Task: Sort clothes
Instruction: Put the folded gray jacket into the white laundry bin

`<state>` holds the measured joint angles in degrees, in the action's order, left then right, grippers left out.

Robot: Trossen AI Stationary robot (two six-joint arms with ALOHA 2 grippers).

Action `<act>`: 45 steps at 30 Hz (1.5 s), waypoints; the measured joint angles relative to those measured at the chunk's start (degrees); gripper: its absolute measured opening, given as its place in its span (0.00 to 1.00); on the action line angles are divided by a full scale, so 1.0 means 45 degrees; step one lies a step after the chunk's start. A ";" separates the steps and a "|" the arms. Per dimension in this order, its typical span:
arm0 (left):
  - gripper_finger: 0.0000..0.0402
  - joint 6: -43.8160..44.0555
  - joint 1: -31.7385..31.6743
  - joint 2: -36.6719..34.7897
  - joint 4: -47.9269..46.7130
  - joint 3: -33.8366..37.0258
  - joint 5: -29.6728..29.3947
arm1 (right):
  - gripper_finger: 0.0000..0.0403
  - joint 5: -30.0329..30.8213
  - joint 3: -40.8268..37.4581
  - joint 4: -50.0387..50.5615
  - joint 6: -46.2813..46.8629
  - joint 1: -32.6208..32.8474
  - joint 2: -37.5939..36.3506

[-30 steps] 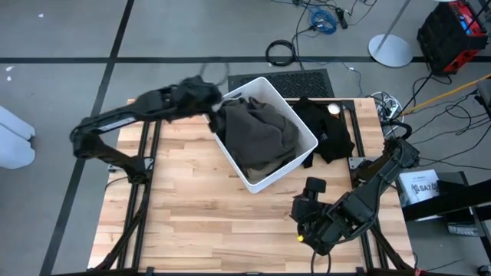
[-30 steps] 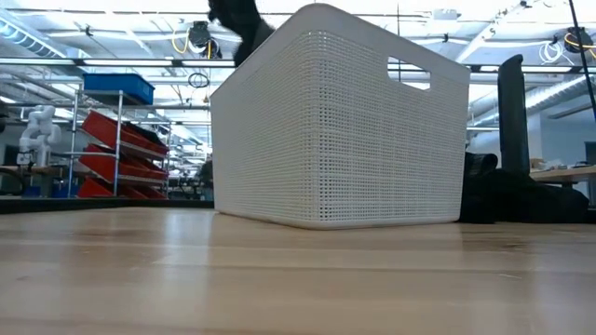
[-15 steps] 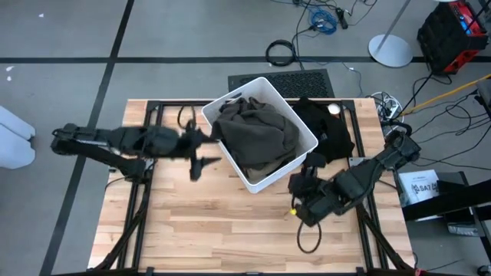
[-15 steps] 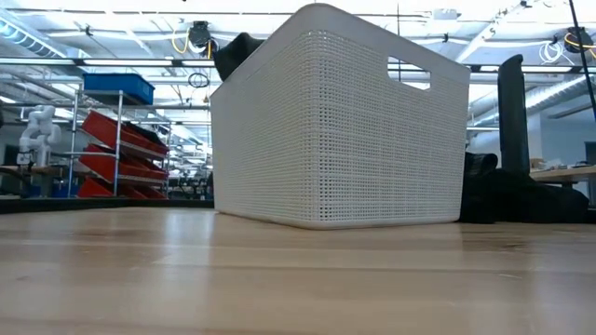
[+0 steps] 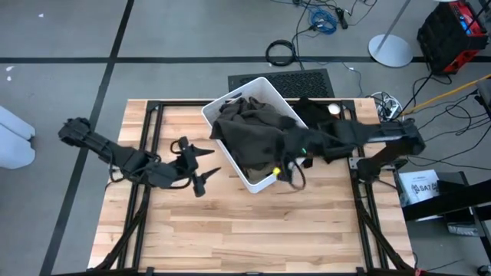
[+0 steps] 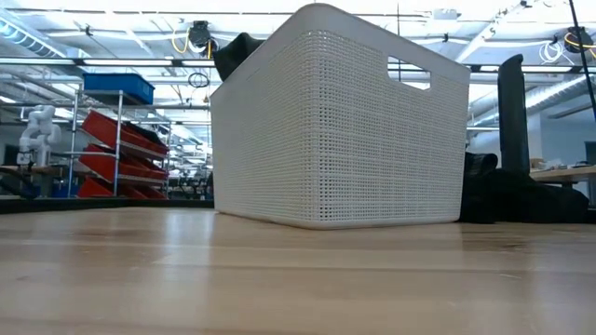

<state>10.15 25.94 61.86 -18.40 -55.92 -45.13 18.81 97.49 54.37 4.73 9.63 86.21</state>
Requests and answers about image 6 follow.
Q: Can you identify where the black upright post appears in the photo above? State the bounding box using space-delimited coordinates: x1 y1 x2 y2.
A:
496 54 532 177

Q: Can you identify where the metal shelf rack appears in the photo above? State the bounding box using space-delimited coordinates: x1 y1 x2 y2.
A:
64 87 173 200

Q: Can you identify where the thin black rod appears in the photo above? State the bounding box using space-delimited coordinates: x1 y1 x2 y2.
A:
567 0 596 123

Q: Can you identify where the background wooden table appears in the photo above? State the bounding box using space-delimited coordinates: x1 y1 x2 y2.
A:
529 164 596 188

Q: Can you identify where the hanging black cable loop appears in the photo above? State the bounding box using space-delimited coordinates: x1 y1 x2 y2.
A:
187 71 211 90

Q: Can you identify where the red plastic bin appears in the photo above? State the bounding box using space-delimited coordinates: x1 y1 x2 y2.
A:
77 143 169 183
76 176 168 200
81 110 169 157

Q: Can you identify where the white perforated plastic basket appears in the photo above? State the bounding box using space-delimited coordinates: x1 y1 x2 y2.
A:
209 3 471 231

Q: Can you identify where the blue plastic bin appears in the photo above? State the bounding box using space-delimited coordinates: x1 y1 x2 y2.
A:
82 73 156 106

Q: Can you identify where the black ceiling cable reel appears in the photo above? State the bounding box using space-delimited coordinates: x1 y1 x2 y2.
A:
562 26 596 55
187 20 214 48

